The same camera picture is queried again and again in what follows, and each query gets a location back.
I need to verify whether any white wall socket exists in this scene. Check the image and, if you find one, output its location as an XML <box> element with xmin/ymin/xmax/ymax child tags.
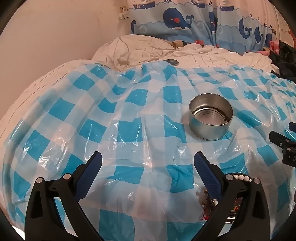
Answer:
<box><xmin>118</xmin><ymin>6</ymin><xmax>130</xmax><ymax>20</ymax></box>

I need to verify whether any white quilt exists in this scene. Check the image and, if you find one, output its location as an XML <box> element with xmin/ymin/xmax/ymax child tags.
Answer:
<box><xmin>0</xmin><ymin>34</ymin><xmax>281</xmax><ymax>130</ymax></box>

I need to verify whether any dark cloth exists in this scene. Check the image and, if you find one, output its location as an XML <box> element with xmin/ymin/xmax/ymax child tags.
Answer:
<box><xmin>269</xmin><ymin>40</ymin><xmax>296</xmax><ymax>80</ymax></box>

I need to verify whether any blue checkered plastic sheet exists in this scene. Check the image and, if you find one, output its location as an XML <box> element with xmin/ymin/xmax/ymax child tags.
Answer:
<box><xmin>0</xmin><ymin>61</ymin><xmax>296</xmax><ymax>241</ymax></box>

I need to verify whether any round metal tin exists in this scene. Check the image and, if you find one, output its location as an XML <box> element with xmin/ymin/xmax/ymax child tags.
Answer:
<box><xmin>189</xmin><ymin>93</ymin><xmax>233</xmax><ymax>141</ymax></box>

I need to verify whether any silver metal bangle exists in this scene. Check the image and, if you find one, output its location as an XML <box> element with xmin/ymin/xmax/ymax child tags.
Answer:
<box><xmin>225</xmin><ymin>196</ymin><xmax>244</xmax><ymax>226</ymax></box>

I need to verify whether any red string bracelet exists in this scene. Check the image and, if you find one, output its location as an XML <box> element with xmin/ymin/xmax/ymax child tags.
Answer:
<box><xmin>198</xmin><ymin>188</ymin><xmax>219</xmax><ymax>222</ymax></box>

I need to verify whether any white pearl bracelet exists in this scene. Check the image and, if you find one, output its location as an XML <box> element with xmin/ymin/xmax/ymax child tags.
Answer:
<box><xmin>231</xmin><ymin>174</ymin><xmax>253</xmax><ymax>182</ymax></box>

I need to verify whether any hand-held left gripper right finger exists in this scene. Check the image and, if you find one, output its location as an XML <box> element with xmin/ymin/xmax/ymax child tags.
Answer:
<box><xmin>194</xmin><ymin>152</ymin><xmax>277</xmax><ymax>241</ymax></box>

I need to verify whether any pink cloth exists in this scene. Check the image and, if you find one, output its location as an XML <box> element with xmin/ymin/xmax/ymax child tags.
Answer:
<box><xmin>255</xmin><ymin>40</ymin><xmax>281</xmax><ymax>56</ymax></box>

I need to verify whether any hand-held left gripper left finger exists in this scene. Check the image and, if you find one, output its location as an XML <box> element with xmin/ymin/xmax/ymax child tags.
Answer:
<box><xmin>25</xmin><ymin>151</ymin><xmax>103</xmax><ymax>241</ymax></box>

